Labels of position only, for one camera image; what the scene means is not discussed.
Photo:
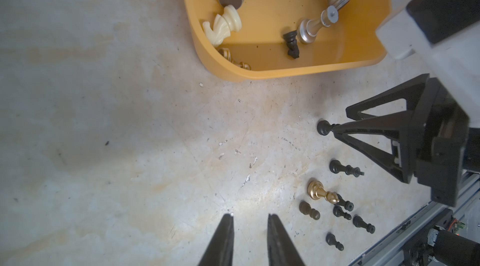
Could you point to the aluminium rail frame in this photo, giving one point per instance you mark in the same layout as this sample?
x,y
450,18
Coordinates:
x,y
389,251

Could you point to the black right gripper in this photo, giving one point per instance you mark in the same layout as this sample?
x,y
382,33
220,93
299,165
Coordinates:
x,y
427,141

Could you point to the silver rook chess piece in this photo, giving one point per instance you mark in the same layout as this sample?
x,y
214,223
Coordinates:
x,y
308,29

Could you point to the black bishop chess piece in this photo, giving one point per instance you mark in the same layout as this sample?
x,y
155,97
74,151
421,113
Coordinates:
x,y
336,167

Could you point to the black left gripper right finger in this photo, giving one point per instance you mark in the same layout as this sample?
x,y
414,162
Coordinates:
x,y
281,250

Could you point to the cream knight chess piece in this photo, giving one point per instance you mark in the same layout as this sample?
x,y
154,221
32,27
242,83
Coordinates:
x,y
223,25

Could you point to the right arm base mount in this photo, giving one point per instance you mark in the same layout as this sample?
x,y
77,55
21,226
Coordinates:
x,y
436,242

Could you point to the gold pawn chess piece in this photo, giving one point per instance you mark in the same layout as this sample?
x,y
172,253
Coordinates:
x,y
226,53
316,191

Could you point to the yellow plastic storage box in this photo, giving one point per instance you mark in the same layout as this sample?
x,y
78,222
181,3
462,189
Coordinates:
x,y
349,43

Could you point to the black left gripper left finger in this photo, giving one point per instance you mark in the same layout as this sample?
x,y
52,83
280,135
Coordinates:
x,y
220,250

